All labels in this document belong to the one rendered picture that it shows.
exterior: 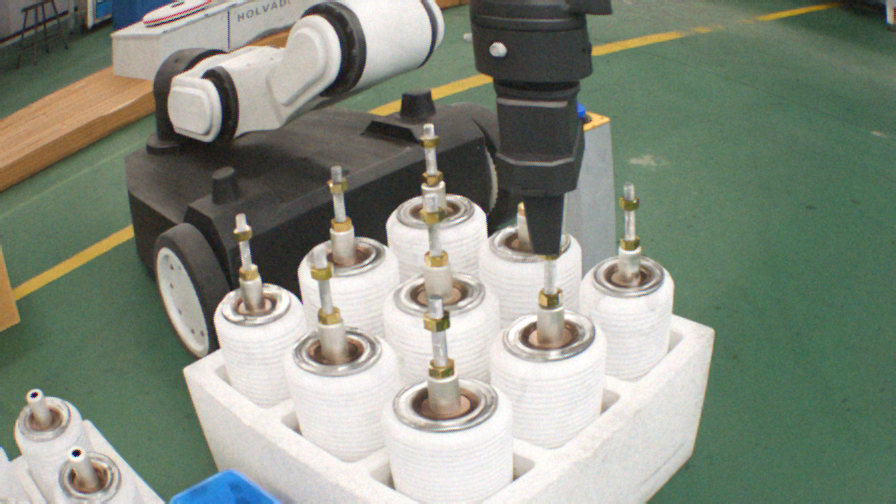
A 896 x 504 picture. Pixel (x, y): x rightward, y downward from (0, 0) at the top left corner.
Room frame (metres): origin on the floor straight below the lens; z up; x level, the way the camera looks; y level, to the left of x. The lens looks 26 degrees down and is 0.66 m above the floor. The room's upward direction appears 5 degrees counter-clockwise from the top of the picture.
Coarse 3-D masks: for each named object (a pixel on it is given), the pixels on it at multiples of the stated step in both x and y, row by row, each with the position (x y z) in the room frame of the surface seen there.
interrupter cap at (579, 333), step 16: (528, 320) 0.70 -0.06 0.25; (576, 320) 0.69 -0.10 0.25; (512, 336) 0.67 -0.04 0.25; (528, 336) 0.67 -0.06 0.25; (576, 336) 0.66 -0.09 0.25; (592, 336) 0.66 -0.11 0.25; (512, 352) 0.65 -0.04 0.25; (528, 352) 0.65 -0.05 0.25; (544, 352) 0.64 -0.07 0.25; (560, 352) 0.64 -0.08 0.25; (576, 352) 0.64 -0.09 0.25
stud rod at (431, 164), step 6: (426, 126) 0.92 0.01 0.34; (432, 126) 0.92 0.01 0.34; (426, 132) 0.92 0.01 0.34; (432, 132) 0.92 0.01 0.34; (426, 138) 0.92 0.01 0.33; (432, 138) 0.92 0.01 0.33; (426, 150) 0.92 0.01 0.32; (432, 150) 0.92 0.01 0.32; (426, 156) 0.92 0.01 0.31; (432, 156) 0.92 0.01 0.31; (426, 162) 0.92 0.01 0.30; (432, 162) 0.92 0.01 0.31; (432, 168) 0.92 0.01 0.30; (432, 174) 0.92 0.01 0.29
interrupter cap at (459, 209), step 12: (408, 204) 0.94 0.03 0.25; (420, 204) 0.94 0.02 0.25; (456, 204) 0.93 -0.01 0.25; (468, 204) 0.93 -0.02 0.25; (396, 216) 0.91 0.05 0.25; (408, 216) 0.91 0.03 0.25; (456, 216) 0.90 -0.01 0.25; (468, 216) 0.90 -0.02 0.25; (420, 228) 0.89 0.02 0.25; (444, 228) 0.88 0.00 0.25
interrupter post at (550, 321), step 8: (560, 304) 0.67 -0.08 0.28; (544, 312) 0.66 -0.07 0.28; (552, 312) 0.66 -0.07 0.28; (560, 312) 0.66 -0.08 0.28; (544, 320) 0.66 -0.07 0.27; (552, 320) 0.66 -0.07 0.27; (560, 320) 0.66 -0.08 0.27; (544, 328) 0.66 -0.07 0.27; (552, 328) 0.66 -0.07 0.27; (560, 328) 0.66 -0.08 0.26; (544, 336) 0.66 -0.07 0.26; (552, 336) 0.66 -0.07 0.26; (560, 336) 0.66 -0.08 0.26
